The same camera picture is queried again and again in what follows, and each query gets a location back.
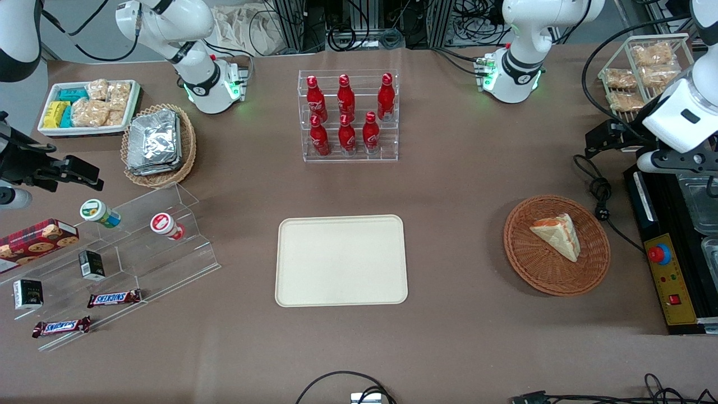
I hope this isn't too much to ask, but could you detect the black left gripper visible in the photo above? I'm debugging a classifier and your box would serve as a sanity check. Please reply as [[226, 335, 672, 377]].
[[585, 119, 656, 159]]

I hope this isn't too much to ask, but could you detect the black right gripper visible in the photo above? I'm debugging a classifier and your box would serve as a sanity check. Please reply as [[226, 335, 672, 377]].
[[0, 130, 105, 192]]

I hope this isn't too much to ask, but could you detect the triangle sandwich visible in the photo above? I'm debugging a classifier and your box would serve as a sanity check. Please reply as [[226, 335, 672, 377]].
[[530, 213, 582, 263]]

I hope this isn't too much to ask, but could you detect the white rectangular snack tray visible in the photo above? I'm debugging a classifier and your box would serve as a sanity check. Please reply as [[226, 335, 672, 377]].
[[37, 79, 141, 139]]

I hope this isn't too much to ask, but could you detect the oval brown wicker basket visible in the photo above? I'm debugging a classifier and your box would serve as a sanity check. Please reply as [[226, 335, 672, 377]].
[[120, 103, 197, 189]]

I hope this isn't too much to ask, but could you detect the metal tray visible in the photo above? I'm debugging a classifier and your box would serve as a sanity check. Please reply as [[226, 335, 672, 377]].
[[675, 173, 718, 236]]

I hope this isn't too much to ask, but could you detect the round brown wicker basket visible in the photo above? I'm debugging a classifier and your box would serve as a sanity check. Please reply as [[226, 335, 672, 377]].
[[503, 194, 611, 297]]

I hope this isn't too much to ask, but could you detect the cream plastic tray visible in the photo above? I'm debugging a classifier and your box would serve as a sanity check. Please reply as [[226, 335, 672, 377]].
[[274, 214, 409, 308]]

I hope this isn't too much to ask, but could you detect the green lid cup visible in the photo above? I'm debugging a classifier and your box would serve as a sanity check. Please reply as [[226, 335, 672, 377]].
[[79, 199, 122, 229]]

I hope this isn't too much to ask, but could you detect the yellow snack pack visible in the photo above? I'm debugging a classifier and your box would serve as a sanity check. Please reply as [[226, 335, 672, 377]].
[[42, 100, 71, 129]]

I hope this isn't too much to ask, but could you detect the silver foil packs stack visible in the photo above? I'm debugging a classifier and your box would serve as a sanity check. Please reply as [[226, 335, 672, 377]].
[[126, 109, 182, 177]]

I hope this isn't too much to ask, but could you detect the red cookie box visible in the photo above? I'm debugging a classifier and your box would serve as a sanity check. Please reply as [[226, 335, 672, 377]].
[[0, 218, 80, 274]]

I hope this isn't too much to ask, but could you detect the small black box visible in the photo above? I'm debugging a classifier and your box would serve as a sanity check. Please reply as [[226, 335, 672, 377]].
[[77, 250, 107, 282], [12, 278, 44, 311]]

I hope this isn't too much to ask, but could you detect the red lid cup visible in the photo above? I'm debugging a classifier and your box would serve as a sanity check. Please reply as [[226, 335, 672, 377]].
[[149, 212, 186, 241]]

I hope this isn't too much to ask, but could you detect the clear acrylic step shelf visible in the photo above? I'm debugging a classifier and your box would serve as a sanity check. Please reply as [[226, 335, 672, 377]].
[[0, 182, 222, 353]]

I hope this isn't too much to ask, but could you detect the snickers bar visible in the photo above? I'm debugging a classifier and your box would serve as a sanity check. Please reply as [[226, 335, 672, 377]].
[[86, 288, 143, 309], [31, 315, 92, 339]]

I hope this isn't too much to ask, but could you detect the black control box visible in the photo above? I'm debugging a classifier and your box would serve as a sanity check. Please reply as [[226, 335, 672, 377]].
[[623, 164, 718, 336]]

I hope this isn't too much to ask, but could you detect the red cola bottle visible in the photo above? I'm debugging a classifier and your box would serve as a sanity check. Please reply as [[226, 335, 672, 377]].
[[309, 114, 332, 157], [362, 111, 381, 154], [306, 75, 328, 123], [337, 74, 356, 121], [376, 72, 395, 122], [338, 113, 357, 155]]

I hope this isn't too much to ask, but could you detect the beige cloth bag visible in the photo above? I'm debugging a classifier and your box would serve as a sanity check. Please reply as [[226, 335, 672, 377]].
[[212, 4, 285, 57]]

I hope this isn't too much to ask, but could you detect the clear acrylic bottle rack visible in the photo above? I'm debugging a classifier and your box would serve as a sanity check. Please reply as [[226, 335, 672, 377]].
[[297, 68, 401, 164]]

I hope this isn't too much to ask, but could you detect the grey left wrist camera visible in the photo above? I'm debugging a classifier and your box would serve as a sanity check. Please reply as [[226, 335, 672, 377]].
[[636, 150, 718, 175]]

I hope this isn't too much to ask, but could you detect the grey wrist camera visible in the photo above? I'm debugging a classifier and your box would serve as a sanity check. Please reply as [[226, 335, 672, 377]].
[[636, 150, 718, 175], [0, 187, 33, 210]]

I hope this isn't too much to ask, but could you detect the black power cable with plug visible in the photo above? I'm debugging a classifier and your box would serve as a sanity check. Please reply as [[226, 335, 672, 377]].
[[573, 154, 646, 254]]

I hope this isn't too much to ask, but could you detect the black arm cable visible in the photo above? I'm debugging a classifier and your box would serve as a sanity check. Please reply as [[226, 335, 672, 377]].
[[40, 0, 142, 63], [581, 19, 697, 148]]

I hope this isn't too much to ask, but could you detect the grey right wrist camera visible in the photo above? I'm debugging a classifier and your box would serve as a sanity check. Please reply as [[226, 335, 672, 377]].
[[0, 187, 33, 210]]

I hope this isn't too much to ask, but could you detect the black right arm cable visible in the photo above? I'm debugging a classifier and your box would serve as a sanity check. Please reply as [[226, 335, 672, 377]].
[[40, 0, 142, 63]]

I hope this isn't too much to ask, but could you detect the white wire basket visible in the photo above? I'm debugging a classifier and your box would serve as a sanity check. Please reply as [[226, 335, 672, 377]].
[[597, 33, 697, 122]]

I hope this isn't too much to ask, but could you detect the black cable with connector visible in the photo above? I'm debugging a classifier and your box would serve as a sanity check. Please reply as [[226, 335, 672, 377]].
[[509, 373, 718, 404]]

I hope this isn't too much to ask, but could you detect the black looped cable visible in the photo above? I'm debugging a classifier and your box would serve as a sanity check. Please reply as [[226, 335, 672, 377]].
[[295, 370, 398, 404]]

